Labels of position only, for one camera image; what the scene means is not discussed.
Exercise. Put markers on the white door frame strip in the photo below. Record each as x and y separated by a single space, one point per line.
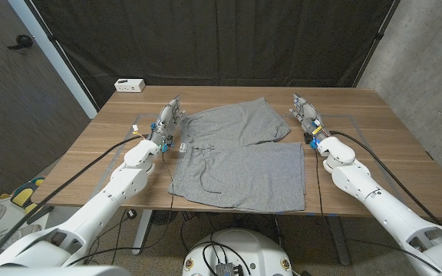
63 73

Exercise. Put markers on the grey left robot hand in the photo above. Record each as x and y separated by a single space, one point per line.
165 122

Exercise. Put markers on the grey fabric shorts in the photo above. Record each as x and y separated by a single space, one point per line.
244 172

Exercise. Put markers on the grey table leg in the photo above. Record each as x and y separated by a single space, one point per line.
338 241

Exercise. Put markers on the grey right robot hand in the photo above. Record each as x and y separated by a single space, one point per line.
308 115

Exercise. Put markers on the yellow teal plastic object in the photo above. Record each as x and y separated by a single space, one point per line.
21 195

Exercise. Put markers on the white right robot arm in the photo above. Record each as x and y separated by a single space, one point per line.
378 207

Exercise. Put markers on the white table leg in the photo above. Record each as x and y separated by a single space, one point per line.
142 230

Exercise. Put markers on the black backdrop curtain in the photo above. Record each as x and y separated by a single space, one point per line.
225 38

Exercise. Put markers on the grey white sneaker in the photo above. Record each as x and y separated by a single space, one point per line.
29 230

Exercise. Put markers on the black plug adapter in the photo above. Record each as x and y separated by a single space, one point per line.
131 214

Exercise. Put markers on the dark wood door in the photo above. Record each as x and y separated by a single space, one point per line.
14 115

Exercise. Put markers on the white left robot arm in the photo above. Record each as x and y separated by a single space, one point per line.
102 199

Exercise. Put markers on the black backdrop stand pole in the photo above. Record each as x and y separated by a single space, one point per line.
52 38
378 36

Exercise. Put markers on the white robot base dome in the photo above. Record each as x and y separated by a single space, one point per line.
251 249

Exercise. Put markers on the black ribbed round object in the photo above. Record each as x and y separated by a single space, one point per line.
163 216

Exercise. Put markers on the white power strip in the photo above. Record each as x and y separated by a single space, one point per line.
129 85

